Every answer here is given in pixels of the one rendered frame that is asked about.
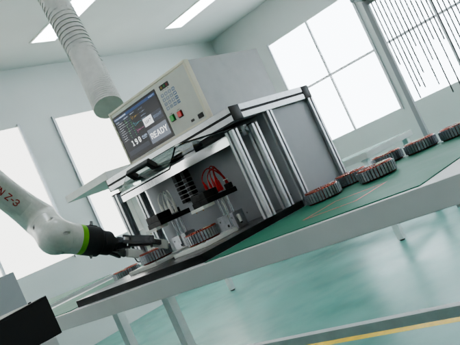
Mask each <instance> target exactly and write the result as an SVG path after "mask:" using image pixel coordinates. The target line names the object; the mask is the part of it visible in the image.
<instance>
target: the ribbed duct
mask: <svg viewBox="0 0 460 345"><path fill-rule="evenodd" d="M38 2H39V4H40V6H41V8H42V10H43V12H44V13H45V15H46V17H47V19H48V21H49V22H50V25H51V26H52V28H53V30H54V32H55V33H56V36H57V37H58V40H59V41H60V43H61V45H62V47H63V49H64V50H65V53H66V54H67V56H68V58H69V60H70V61H71V64H72V65H73V68H74V69H75V71H76V73H77V74H78V77H79V79H80V82H81V84H82V86H83V88H84V90H85V93H86V95H87V98H88V100H89V102H90V104H91V107H92V109H93V112H94V113H95V115H96V116H98V117H99V118H110V117H109V116H108V114H110V113H111V112H113V111H114V110H115V109H116V108H118V107H119V106H121V105H122V104H123V100H122V99H121V97H120V95H119V92H118V90H117V88H116V86H115V84H114V82H113V80H112V77H111V75H110V73H109V71H108V69H107V67H106V65H105V63H104V62H103V60H102V58H101V56H100V55H99V52H98V51H97V48H96V47H95V46H94V43H93V42H92V40H91V38H90V36H89V35H88V32H87V31H86V29H85V27H84V26H83V23H82V22H81V20H80V18H79V17H78V15H77V13H76V11H75V9H74V7H73V5H72V3H71V2H70V0H38Z"/></svg>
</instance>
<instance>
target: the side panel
mask: <svg viewBox="0 0 460 345"><path fill-rule="evenodd" d="M264 114H265V116H266V118H267V120H268V122H269V125H270V127H271V129H272V132H273V134H274V136H275V138H276V139H277V142H278V144H279V146H280V148H281V151H282V153H283V155H284V158H285V160H286V162H287V164H288V166H289V168H290V170H291V172H292V175H293V177H294V179H295V181H296V184H297V186H298V188H299V190H300V192H301V194H302V196H303V200H301V201H300V203H301V205H302V207H304V206H306V205H307V204H306V202H305V199H304V195H305V194H306V193H308V192H310V191H312V190H315V189H316V188H317V189H318V188H320V186H324V185H325V184H328V183H330V182H332V181H334V180H335V178H336V177H339V176H340V175H343V174H344V173H347V172H346V169H345V167H344V165H343V163H342V160H341V158H340V156H339V154H338V152H337V149H336V147H335V145H334V143H333V141H332V139H331V137H330V135H329V132H328V130H327V128H326V126H325V124H324V121H323V119H322V117H321V115H320V113H319V111H318V108H317V107H316V104H315V102H314V100H313V98H312V97H310V98H307V99H305V100H302V101H298V102H295V103H292V104H289V105H285V106H283V107H278V108H276V109H273V110H272V109H271V110H267V111H265V112H264Z"/></svg>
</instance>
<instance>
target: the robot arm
mask: <svg viewBox="0 0 460 345"><path fill-rule="evenodd" d="M0 210H1V211H3V212H4V213H5V214H7V215H8V216H9V217H10V218H11V219H12V220H14V221H15V222H16V223H17V224H19V225H20V226H21V227H22V228H23V229H24V230H25V231H26V232H27V233H28V234H30V236H32V237H33V238H34V239H35V241H36V243H37V245H38V247H39V248H40V249H41V250H42V251H43V252H45V253H46V254H49V255H63V254H73V255H85V256H89V257H90V259H92V257H96V256H98V255H111V256H114V257H117V258H121V256H122V257H131V258H138V259H139V256H140V255H141V254H143V253H144V250H140V249H134V248H131V247H132V246H150V247H151V248H152V247H154V248H164V249H168V240H164V239H159V238H154V235H123V237H117V238H116V237H115V236H114V234H113V233H112V232H111V231H104V230H102V228H100V227H98V226H96V225H93V221H90V224H89V225H82V224H77V223H73V222H70V221H67V220H65V219H63V218H62V217H61V216H60V215H59V214H58V213H57V212H56V210H55V209H54V208H53V207H52V206H51V205H49V204H48V203H45V202H44V201H42V200H40V199H39V198H38V197H36V196H34V195H33V194H31V193H30V192H28V191H26V190H25V189H24V188H22V187H21V186H20V185H19V184H17V183H16V182H15V181H13V180H12V179H11V178H9V177H8V176H7V175H6V174H5V173H4V172H2V171H1V170H0ZM127 244H128V246H127ZM125 249H126V250H125Z"/></svg>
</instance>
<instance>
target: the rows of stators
mask: <svg viewBox="0 0 460 345"><path fill-rule="evenodd" d="M438 135H439V137H440V140H441V141H444V142H445V141H447V140H451V139H453V138H456V137H458V136H460V121H459V122H458V123H455V124H453V125H451V126H448V127H446V128H443V129H441V130H440V131H439V133H438ZM438 142H439V140H438V139H437V136H436V134H435V133H430V134H429V135H426V136H424V137H421V138H419V139H417V140H414V141H413V142H410V143H408V144H406V145H404V147H403V150H404V152H405V154H406V155H408V156H410V155H413V154H415V153H419V152H420V151H422V150H425V149H428V148H429V147H432V146H434V145H436V144H437V143H438ZM403 150H402V149H401V148H399V147H398V148H395V149H392V150H391V151H388V152H386V153H383V154H381V155H379V156H376V157H374V158H373V159H372V160H371V163H372V165H373V164H375V163H377V162H380V161H382V160H384V159H387V158H394V160H395V161H397V160H399V159H401V158H403V156H404V155H405V154H404V153H403Z"/></svg>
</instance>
